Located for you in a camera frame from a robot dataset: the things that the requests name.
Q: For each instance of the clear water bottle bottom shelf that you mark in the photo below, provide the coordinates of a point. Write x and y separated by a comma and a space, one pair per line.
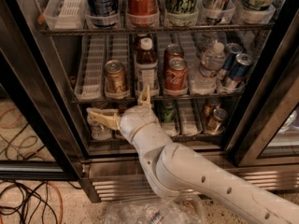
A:
99, 131

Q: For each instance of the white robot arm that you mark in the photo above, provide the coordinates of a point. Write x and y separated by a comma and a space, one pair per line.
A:
171, 168

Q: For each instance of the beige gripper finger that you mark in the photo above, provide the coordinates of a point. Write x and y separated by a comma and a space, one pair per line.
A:
144, 98
108, 117

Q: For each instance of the front blue energy drink can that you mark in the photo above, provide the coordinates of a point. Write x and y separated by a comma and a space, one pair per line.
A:
238, 71

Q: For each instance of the dark blue can top shelf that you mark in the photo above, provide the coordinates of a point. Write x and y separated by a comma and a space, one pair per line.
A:
104, 12

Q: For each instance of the clear plastic bin with bags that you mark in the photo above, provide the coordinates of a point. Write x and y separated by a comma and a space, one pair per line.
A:
185, 209

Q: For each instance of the clear water bottle middle shelf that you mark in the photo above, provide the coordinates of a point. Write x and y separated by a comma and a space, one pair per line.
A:
211, 63

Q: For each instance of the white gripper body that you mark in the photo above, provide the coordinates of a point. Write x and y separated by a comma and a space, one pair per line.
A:
137, 120

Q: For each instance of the rear blue energy drink can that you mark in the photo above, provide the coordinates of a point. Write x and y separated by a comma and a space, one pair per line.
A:
231, 50

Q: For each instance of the green can bottom shelf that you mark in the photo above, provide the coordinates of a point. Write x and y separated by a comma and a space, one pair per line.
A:
168, 110

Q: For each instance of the right glass fridge door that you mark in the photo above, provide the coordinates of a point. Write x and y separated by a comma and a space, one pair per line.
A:
273, 138

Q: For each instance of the empty white shelf tray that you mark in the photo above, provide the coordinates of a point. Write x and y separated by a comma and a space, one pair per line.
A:
89, 84

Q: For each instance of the glass fridge door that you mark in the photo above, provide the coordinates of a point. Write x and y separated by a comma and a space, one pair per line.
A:
29, 150
273, 138

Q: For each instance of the left glass fridge door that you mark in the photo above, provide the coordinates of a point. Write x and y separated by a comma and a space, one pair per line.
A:
29, 150

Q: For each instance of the rear red cola can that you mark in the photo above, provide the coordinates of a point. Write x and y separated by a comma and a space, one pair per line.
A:
172, 51

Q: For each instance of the blue red can top shelf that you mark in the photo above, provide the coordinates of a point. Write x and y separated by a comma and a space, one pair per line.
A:
214, 9

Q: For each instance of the front red cola can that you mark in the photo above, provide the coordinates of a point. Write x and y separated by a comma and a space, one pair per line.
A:
175, 74

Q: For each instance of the rear gold can bottom shelf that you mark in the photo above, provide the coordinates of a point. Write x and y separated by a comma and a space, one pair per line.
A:
209, 105

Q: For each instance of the red cola can top shelf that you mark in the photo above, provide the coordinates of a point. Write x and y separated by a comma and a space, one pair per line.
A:
141, 12

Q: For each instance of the front gold can bottom shelf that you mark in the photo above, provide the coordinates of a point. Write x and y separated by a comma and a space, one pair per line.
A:
215, 121

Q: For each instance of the brown tea bottle middle shelf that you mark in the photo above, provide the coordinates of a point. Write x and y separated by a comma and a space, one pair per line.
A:
147, 65

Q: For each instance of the clear water bottle shelf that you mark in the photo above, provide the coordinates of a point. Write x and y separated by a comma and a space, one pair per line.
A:
99, 131
211, 63

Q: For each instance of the stainless steel fridge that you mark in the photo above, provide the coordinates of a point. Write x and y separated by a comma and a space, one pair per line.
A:
46, 62

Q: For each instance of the orange gold soda can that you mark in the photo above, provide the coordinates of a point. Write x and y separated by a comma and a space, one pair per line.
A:
115, 74

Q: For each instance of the blue energy drink can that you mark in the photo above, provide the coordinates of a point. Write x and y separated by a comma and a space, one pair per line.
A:
238, 71
231, 50

